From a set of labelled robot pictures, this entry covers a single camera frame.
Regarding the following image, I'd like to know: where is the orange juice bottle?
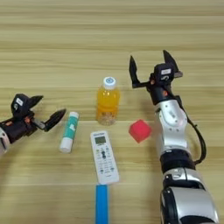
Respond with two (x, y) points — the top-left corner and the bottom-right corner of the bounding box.
(95, 76), (121, 126)

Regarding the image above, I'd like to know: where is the blue rectangular block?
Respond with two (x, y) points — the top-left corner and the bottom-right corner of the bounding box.
(95, 184), (109, 224)

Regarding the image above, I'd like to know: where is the white remote control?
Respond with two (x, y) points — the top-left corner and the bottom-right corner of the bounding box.
(89, 129), (120, 186)

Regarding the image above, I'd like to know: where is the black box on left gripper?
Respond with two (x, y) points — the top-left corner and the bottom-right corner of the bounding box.
(10, 93), (32, 118)

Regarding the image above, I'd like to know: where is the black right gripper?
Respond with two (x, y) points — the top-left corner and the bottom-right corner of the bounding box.
(129, 49), (184, 106)

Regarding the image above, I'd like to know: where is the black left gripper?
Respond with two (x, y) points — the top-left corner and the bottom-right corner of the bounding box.
(0, 94), (67, 144)

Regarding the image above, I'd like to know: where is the green and white tube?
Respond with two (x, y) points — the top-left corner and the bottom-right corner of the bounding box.
(59, 111), (80, 154)

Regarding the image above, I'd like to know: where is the red cube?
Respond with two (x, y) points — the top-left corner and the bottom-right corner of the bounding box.
(129, 119), (152, 144)

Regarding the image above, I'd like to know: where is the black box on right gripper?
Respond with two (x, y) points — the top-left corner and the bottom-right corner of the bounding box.
(153, 62), (173, 86)

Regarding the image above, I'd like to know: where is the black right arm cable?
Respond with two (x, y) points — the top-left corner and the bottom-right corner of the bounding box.
(174, 95), (207, 166)

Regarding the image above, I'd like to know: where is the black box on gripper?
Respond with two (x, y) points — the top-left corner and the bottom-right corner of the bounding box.
(10, 93), (32, 118)
(153, 62), (173, 86)

